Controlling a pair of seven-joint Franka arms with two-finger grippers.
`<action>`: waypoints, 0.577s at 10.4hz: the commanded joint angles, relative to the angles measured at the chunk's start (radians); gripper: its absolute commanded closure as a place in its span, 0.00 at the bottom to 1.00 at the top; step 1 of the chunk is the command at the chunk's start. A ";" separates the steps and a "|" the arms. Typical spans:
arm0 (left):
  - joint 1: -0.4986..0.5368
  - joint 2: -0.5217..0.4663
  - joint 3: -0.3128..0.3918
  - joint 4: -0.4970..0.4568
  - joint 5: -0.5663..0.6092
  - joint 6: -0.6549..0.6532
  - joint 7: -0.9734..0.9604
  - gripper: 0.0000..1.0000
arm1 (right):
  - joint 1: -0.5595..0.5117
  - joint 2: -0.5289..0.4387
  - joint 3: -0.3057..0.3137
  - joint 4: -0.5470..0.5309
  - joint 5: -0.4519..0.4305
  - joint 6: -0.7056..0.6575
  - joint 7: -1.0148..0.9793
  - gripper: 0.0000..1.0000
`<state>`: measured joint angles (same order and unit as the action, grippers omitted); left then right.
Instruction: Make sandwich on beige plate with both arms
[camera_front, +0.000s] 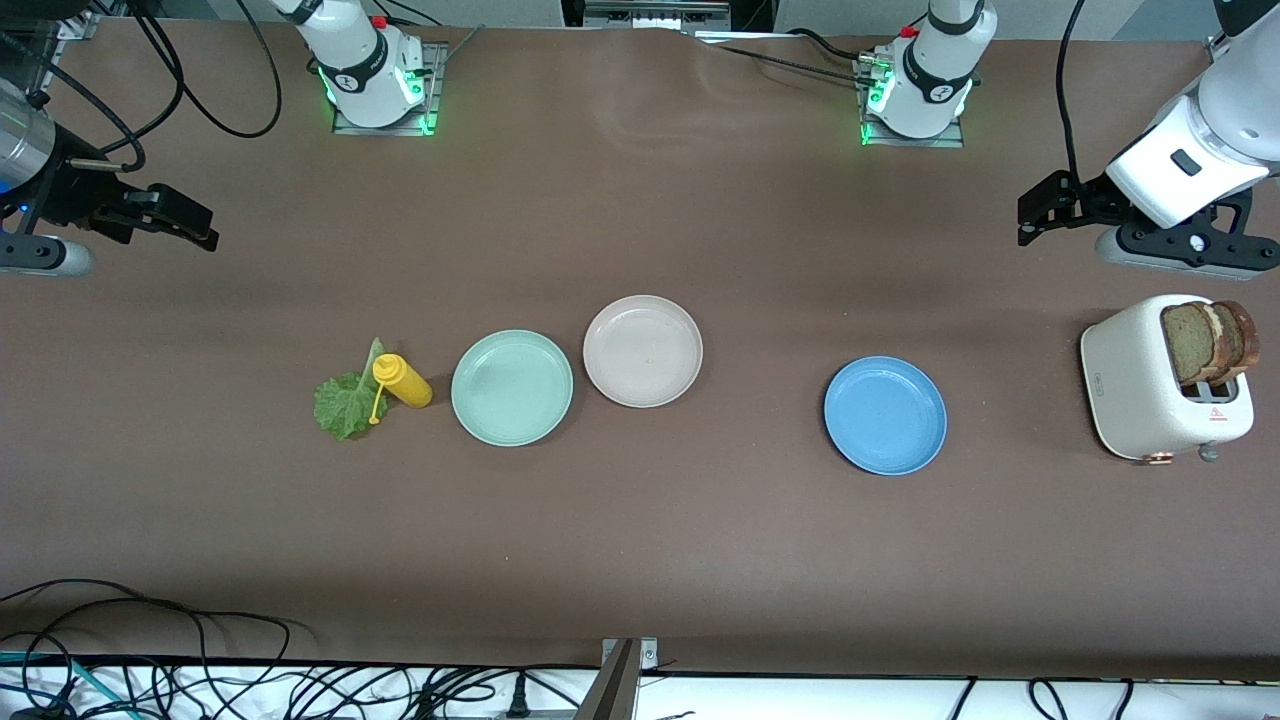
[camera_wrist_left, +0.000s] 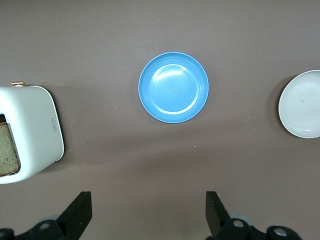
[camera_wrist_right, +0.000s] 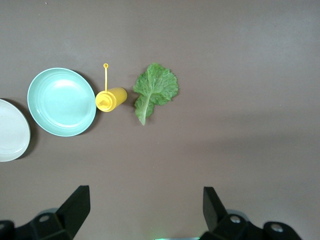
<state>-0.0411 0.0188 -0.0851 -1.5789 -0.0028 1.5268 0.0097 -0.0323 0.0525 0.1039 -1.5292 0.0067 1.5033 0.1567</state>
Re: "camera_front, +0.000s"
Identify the brown bread slice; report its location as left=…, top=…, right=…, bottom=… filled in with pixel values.
left=1160, top=302, right=1223, bottom=388
left=1208, top=300, right=1261, bottom=384

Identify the green lettuce leaf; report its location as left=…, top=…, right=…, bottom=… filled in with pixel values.
left=313, top=337, right=389, bottom=441

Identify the yellow mustard squeeze bottle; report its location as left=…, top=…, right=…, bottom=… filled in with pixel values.
left=368, top=353, right=435, bottom=426

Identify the blue round plate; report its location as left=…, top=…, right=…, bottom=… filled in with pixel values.
left=823, top=356, right=948, bottom=477

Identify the light green round plate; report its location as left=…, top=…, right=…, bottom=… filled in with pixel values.
left=450, top=329, right=575, bottom=447

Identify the beige round plate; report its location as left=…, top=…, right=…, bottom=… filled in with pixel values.
left=583, top=294, right=704, bottom=409

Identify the cream white toaster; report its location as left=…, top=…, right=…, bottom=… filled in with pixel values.
left=1079, top=293, right=1256, bottom=465

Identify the grey metal equipment box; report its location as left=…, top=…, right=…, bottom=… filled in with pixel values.
left=560, top=0, right=776, bottom=36

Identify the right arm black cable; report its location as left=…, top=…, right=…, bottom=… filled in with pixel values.
left=0, top=0, right=284, bottom=173

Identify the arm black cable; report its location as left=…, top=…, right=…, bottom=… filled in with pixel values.
left=1055, top=0, right=1091, bottom=186
left=0, top=0, right=284, bottom=173

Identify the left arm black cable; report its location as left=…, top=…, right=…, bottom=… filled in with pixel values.
left=1055, top=0, right=1091, bottom=186

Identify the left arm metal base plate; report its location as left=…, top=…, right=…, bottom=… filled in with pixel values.
left=855, top=55, right=968, bottom=149

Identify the smooth black table cable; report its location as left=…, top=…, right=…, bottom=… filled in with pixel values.
left=785, top=28, right=869, bottom=65

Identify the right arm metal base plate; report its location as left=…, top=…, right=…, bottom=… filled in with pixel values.
left=330, top=42, right=448, bottom=137

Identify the braided black table cable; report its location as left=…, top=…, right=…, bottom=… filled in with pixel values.
left=700, top=40, right=873, bottom=85

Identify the long looping black cable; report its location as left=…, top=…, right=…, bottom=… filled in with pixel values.
left=0, top=578, right=301, bottom=720

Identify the teal cable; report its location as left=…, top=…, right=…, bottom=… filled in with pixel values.
left=0, top=650, right=131, bottom=720

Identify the grey metal bracket post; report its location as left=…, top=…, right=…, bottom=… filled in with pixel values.
left=575, top=637, right=661, bottom=720

